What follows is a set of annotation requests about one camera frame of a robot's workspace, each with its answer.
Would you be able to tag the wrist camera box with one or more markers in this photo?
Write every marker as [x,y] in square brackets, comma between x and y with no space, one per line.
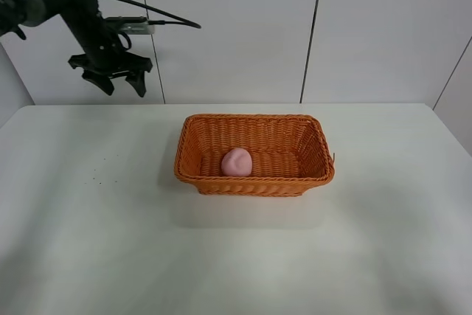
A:
[134,26]

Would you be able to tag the pink peach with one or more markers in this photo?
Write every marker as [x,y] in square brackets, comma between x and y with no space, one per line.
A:
[237,163]

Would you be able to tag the orange wicker basket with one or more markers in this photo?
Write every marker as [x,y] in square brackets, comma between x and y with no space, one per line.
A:
[289,153]

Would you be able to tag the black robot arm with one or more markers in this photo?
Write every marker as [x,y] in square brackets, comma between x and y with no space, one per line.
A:
[16,14]

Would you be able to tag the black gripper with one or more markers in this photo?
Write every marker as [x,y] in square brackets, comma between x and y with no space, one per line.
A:
[106,52]

